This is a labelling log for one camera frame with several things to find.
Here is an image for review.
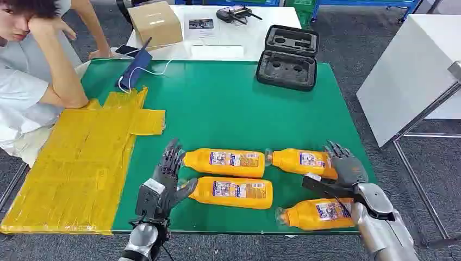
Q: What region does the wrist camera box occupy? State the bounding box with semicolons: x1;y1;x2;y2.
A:
302;172;361;202
135;179;166;221

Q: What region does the orange drink bottle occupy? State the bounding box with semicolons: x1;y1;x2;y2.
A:
177;176;273;210
264;147;339;180
179;147;266;179
275;197;357;232

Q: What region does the person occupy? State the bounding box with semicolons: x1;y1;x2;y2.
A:
0;0;121;168

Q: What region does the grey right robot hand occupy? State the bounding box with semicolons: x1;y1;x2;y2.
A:
324;140;369;187

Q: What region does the person's right hand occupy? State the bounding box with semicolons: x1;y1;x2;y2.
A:
28;16;77;40

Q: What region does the green table mat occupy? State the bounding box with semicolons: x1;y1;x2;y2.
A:
80;59;377;235

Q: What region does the black remote controller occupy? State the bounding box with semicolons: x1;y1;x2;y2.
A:
216;5;263;26

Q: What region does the grey metal table leg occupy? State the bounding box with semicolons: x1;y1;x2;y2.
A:
0;164;29;212

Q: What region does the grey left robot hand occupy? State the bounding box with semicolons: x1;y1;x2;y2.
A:
152;138;198;219

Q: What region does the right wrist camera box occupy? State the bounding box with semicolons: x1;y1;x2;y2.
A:
302;172;361;202

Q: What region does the thin white cable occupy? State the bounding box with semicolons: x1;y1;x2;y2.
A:
117;48;173;95

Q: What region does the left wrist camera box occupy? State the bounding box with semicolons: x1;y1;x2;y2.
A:
135;179;166;221

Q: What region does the brown cardboard box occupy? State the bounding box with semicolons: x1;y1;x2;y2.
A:
128;1;184;51

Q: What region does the white printed paper sheet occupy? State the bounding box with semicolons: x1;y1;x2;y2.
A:
183;14;220;46

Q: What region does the black smartphone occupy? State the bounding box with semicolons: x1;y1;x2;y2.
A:
114;44;139;57

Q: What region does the yellow plastic sheet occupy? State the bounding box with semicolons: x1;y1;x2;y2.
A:
0;86;166;235

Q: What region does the green crate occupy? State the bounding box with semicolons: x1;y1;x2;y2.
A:
284;0;319;30

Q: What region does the person's left hand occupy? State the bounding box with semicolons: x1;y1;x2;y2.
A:
88;48;121;60

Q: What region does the black foam-lined case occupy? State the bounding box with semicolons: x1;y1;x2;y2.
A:
256;24;320;92

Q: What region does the white side table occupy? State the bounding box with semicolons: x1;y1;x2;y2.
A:
356;14;461;249

